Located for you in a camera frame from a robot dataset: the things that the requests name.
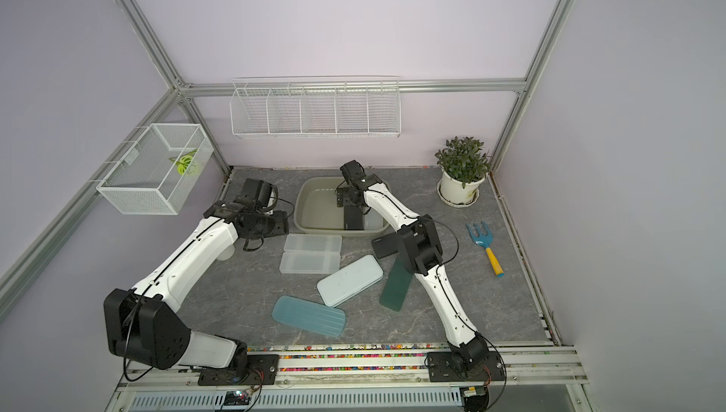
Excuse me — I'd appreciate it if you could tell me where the blue yellow garden fork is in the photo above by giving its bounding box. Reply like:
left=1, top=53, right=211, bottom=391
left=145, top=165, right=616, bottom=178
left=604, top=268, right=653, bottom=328
left=466, top=222, right=505, bottom=277

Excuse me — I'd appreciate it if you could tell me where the dark green pencil case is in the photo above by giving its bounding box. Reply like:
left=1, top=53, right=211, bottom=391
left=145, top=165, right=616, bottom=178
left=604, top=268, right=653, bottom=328
left=379, top=254, right=413, bottom=312

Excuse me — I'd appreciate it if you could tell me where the white mesh wall basket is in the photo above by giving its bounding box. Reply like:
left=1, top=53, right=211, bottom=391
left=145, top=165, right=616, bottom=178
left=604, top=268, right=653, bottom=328
left=96, top=123, right=214, bottom=215

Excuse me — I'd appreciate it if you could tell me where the long white wire wall basket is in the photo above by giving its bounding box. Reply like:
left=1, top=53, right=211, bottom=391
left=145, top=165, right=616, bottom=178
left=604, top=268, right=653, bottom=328
left=230, top=76, right=402, bottom=139

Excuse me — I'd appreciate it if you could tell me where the clear pencil case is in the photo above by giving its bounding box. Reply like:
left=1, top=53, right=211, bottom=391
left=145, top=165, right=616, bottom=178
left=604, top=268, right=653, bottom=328
left=284, top=234, right=342, bottom=253
left=279, top=251, right=340, bottom=275
left=363, top=209, right=388, bottom=232

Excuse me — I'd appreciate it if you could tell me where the green leaf toy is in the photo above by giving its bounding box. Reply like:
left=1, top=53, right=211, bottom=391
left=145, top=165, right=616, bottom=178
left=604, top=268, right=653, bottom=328
left=169, top=149, right=200, bottom=177

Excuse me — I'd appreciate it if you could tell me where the large potted green plant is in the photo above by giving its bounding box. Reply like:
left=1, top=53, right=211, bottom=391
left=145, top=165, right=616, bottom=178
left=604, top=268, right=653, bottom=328
left=435, top=136, right=491, bottom=207

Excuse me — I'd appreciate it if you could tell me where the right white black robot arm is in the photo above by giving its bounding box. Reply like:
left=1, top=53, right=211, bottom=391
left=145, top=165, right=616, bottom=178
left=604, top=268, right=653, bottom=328
left=343, top=174, right=490, bottom=372

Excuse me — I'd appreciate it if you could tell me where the light blue pencil case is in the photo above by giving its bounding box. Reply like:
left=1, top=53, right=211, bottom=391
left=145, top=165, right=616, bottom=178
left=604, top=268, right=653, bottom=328
left=317, top=255, right=383, bottom=307

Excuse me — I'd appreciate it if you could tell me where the grey-green plastic storage box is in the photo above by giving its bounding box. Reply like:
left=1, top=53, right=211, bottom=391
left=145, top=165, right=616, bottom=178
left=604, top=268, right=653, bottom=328
left=294, top=177, right=389, bottom=237

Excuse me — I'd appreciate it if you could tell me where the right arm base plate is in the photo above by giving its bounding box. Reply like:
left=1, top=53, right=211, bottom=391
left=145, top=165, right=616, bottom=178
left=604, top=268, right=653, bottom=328
left=423, top=352, right=506, bottom=384

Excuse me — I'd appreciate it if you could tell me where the teal ribbed pencil case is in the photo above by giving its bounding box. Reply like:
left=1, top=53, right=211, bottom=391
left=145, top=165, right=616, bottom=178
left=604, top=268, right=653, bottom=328
left=272, top=296, right=346, bottom=338

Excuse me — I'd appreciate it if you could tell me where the aluminium rail frame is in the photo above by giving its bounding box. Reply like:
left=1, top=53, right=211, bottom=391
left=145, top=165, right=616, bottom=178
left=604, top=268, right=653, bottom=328
left=106, top=344, right=600, bottom=411

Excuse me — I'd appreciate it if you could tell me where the black pencil case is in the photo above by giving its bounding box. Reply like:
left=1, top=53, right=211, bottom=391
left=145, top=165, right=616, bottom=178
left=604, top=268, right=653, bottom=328
left=343, top=205, right=365, bottom=232
left=372, top=232, right=403, bottom=260

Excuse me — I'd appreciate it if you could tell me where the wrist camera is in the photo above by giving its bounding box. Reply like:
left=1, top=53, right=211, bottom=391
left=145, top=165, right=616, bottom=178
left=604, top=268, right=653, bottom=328
left=340, top=160, right=366, bottom=186
left=236, top=179, right=278, bottom=212

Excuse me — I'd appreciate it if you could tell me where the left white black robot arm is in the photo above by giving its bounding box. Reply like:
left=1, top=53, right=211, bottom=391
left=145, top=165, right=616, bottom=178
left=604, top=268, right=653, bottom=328
left=103, top=201, right=289, bottom=375

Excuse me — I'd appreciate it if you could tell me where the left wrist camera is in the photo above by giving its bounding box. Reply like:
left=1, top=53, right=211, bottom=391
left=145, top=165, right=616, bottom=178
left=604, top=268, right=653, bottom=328
left=236, top=179, right=278, bottom=212

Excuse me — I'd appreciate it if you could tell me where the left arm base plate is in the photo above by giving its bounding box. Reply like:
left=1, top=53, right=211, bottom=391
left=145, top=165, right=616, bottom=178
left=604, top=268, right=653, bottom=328
left=198, top=353, right=280, bottom=387

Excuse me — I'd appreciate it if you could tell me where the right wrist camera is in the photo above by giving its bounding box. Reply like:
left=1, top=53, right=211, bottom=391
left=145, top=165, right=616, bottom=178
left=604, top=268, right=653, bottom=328
left=340, top=160, right=366, bottom=186

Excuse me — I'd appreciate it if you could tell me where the small potted succulent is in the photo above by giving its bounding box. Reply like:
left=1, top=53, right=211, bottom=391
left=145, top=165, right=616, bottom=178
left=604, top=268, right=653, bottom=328
left=216, top=243, right=236, bottom=261

